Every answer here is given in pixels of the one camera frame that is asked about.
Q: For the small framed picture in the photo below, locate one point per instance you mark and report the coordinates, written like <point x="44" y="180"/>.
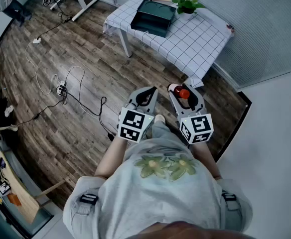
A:
<point x="4" y="188"/>

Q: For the small white power strip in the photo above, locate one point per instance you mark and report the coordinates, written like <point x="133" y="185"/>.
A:
<point x="36" y="41"/>

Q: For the small orange object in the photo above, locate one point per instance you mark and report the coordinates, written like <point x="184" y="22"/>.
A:
<point x="14" y="199"/>

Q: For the small red object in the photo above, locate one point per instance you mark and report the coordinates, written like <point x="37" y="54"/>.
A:
<point x="179" y="90"/>

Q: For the person's grey trousers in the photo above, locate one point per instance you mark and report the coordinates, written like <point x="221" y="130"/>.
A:
<point x="161" y="131"/>

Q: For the white metal-frame desk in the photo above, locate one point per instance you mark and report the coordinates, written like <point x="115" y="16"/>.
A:
<point x="83" y="5"/>

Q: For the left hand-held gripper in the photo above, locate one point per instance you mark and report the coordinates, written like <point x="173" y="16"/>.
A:
<point x="131" y="123"/>

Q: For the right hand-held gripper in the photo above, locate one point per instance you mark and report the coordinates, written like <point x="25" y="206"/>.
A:
<point x="197" y="128"/>

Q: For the wooden side desk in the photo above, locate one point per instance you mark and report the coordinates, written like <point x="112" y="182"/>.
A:
<point x="18" y="193"/>

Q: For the person's left forearm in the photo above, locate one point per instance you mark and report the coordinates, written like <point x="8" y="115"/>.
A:
<point x="111" y="155"/>

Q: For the dark green box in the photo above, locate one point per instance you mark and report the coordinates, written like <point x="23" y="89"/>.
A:
<point x="153" y="16"/>

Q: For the small brown table clip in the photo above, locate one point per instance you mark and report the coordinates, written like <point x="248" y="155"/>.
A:
<point x="231" y="28"/>

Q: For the table with white checked tablecloth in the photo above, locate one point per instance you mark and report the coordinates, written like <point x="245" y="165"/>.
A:
<point x="197" y="41"/>

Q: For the green potted plant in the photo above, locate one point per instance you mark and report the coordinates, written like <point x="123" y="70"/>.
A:
<point x="186" y="7"/>

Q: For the glass partition with blinds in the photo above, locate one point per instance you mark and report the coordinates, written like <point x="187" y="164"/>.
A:
<point x="260" y="34"/>

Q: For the person's grey floral shirt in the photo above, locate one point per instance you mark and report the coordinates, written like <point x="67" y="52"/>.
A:
<point x="158" y="198"/>

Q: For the person's light shoe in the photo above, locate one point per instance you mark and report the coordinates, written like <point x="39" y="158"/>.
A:
<point x="159" y="118"/>

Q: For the white power strip with plugs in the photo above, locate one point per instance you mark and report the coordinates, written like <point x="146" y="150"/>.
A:
<point x="60" y="87"/>

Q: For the person's right forearm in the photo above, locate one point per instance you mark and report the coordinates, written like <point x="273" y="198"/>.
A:
<point x="206" y="158"/>

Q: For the white shoe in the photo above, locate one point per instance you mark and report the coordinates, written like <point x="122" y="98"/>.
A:
<point x="9" y="111"/>

